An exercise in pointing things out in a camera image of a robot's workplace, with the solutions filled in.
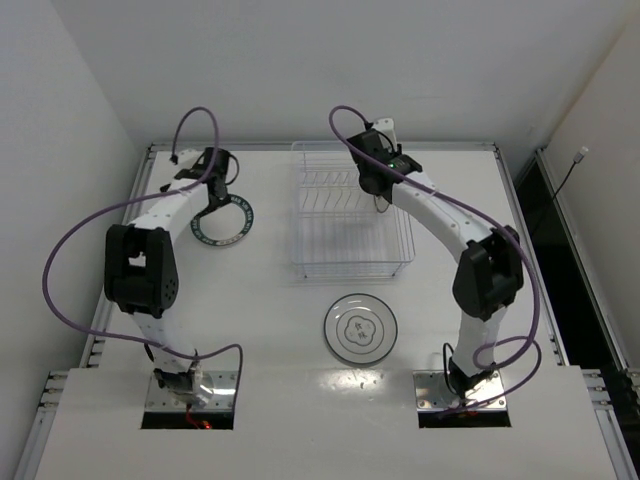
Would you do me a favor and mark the green rimmed white plate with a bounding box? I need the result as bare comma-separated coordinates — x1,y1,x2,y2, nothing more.
190,194,255,248

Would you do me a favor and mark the orange sunburst ceramic plate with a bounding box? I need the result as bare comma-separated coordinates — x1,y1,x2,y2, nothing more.
374,196,390,214

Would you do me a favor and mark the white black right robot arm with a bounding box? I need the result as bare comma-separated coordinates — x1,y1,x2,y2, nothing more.
347,128,524,397

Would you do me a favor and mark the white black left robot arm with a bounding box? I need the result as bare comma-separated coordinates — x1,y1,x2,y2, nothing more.
104,147,238,407

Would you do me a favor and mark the grey flower pattern plate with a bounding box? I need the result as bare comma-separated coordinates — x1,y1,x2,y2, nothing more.
322,293,398,367

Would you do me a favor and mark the white front cover board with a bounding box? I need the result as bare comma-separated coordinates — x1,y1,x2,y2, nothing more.
37,367,615,479

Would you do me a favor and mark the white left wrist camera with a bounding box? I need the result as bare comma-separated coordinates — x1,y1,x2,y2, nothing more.
169,148,204,165

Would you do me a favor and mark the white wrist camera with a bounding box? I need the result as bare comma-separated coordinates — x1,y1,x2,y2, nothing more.
373,117,397,151
169,148,204,165

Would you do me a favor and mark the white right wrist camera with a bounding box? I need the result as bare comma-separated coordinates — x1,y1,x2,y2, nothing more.
373,117,397,151

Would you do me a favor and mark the white wire dish rack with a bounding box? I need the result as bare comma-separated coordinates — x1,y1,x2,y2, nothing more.
291,141,415,281

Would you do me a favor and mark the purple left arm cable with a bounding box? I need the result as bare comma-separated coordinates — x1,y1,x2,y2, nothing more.
42,106,245,407

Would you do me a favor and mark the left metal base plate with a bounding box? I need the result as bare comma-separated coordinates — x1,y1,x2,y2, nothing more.
144,370,238,413

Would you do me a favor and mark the metal base plate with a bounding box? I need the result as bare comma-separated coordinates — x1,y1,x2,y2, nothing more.
413,370,507,413
144,370,238,413

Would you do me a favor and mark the black wall cable with plug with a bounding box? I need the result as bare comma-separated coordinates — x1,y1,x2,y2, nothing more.
529,146,590,236

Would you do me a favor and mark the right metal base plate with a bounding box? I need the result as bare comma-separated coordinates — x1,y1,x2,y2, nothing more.
413,370,507,413

